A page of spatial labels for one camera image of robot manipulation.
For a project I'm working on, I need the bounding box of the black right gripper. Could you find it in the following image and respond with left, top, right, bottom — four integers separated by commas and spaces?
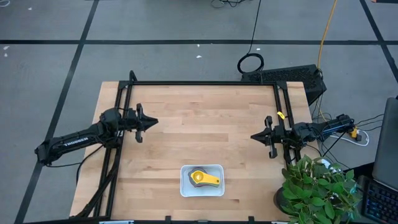
250, 115, 295, 159

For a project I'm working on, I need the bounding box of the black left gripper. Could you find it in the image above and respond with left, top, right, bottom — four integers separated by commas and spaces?
125, 103, 159, 144

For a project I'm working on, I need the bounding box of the yellow measuring cup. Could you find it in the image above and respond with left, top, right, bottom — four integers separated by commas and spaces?
190, 169, 221, 188

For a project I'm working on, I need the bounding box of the white rectangular basket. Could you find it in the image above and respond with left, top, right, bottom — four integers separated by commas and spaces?
180, 164, 226, 198

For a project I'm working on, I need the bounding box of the black plant pot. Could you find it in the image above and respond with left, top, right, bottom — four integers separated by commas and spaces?
273, 186, 290, 216

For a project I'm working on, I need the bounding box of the black perforated computer case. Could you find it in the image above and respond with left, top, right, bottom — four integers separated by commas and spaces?
241, 63, 328, 106

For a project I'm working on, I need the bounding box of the green leafy plant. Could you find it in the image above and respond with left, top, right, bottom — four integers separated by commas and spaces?
280, 154, 363, 224

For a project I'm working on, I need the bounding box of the grey laptop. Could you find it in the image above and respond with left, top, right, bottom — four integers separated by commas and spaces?
371, 96, 398, 191

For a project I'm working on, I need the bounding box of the black backlit keyboard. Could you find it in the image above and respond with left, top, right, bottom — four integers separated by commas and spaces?
361, 179, 398, 224

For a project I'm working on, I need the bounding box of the black metal table frame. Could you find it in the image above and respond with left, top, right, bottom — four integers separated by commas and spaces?
73, 70, 305, 223

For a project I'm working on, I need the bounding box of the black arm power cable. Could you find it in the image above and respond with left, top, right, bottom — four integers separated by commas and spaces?
46, 144, 105, 185

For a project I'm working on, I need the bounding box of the white cable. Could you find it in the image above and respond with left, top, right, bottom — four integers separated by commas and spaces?
328, 129, 371, 147

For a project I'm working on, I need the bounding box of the long coiled black cable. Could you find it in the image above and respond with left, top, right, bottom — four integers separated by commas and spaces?
236, 0, 266, 75

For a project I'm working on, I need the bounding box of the yellow cable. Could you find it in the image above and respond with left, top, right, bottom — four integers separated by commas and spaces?
316, 0, 361, 141

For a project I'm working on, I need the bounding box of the black cable bundle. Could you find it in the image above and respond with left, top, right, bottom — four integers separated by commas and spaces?
210, 0, 251, 9

